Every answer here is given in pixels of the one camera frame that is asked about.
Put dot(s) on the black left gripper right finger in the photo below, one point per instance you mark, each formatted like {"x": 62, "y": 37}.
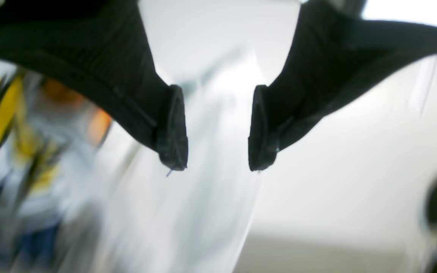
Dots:
{"x": 334, "y": 59}

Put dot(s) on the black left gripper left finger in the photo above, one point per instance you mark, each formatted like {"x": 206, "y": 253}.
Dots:
{"x": 100, "y": 49}

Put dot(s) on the white printed t-shirt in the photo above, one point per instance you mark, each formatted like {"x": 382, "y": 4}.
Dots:
{"x": 79, "y": 195}

